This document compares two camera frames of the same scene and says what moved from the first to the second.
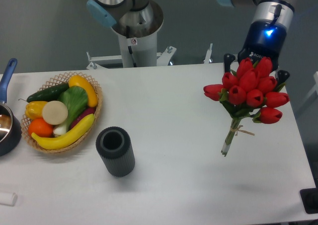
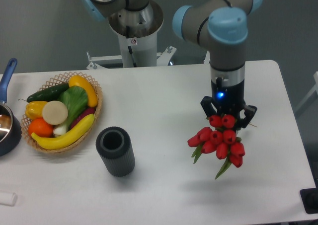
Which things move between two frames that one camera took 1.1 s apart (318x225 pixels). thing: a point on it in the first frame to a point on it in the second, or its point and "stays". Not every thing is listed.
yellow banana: (64, 140) stays
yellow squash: (82, 82) stays
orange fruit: (40, 127) stays
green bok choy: (75, 98) stays
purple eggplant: (91, 110) stays
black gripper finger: (282, 76) to (249, 112)
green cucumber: (49, 94) stays
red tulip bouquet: (248, 92) to (220, 137)
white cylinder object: (8, 198) stays
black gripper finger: (228, 59) to (207, 107)
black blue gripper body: (267, 32) to (228, 100)
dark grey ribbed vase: (115, 145) stays
